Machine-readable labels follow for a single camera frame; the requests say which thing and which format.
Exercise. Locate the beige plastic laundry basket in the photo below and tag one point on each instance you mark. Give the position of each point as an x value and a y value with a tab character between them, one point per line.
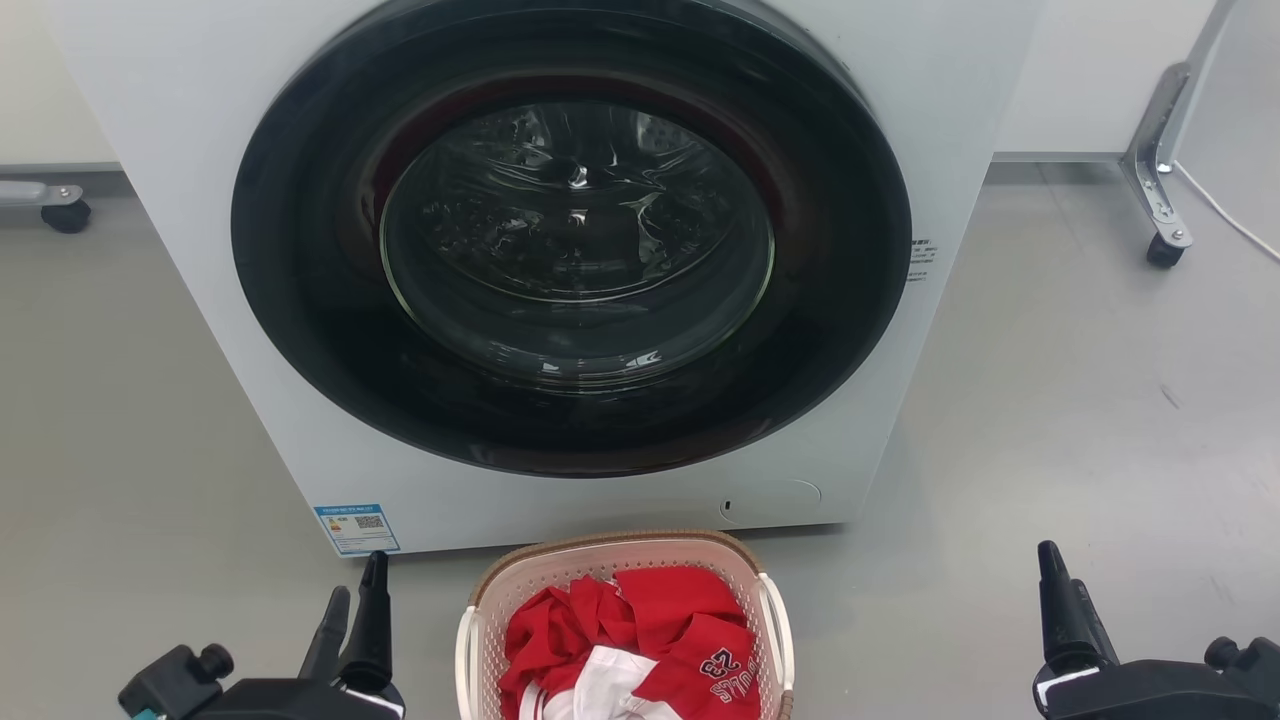
497	620

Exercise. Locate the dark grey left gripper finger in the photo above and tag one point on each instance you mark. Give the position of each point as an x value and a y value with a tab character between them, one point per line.
325	645
371	630

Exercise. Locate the blue energy label sticker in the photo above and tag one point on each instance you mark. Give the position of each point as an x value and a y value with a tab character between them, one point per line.
356	529

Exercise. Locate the grey metal leg with caster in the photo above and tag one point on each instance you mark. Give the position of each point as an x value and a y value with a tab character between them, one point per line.
1155	150
40	192

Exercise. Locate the red number jersey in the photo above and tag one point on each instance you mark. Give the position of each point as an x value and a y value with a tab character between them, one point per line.
670	610

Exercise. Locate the white front-load washing machine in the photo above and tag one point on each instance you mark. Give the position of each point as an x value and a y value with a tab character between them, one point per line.
190	300

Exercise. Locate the white garment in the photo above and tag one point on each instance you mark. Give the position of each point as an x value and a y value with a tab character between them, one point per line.
605	685

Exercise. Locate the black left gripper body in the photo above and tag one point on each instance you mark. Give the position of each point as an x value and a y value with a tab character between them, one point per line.
270	702

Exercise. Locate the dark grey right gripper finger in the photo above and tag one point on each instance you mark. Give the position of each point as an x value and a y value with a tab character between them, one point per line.
1072	625

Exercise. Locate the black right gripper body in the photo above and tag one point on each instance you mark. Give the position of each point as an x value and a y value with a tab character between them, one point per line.
1150	695

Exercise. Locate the black round washer door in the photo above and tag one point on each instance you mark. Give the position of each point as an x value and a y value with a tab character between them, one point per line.
300	300

